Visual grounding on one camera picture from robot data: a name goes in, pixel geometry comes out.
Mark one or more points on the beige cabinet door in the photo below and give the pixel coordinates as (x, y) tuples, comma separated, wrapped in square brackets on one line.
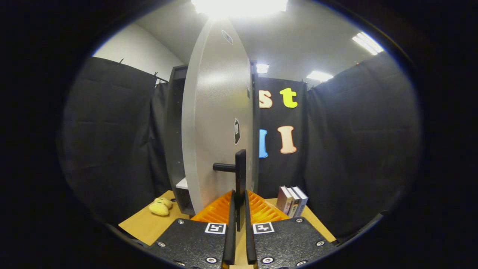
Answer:
[(216, 112)]

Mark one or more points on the grey blue book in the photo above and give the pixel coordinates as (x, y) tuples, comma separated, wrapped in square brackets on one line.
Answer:
[(301, 200)]

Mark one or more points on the white cabinet shelf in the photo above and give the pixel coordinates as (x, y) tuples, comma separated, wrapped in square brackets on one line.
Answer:
[(182, 184)]

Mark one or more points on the brown cover book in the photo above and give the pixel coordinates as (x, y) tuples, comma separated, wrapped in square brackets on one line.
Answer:
[(284, 200)]

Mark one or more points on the black backdrop cloth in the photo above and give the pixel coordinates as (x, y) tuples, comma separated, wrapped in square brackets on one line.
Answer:
[(112, 149)]

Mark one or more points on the large ceiling light panel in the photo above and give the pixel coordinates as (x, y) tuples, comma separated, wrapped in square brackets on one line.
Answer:
[(239, 5)]

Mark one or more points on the white spine book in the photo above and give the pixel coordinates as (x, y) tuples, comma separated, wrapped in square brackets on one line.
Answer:
[(294, 201)]

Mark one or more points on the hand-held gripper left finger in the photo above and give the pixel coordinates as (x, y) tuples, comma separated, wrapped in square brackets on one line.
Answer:
[(229, 239)]

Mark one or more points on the dark grey cabinet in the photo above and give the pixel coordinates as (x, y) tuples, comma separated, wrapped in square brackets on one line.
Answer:
[(173, 130)]

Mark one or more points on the yellow plush toy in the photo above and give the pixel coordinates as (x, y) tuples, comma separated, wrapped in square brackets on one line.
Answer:
[(160, 206)]

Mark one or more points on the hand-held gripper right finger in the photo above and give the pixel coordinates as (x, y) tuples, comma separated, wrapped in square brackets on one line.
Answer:
[(251, 243)]

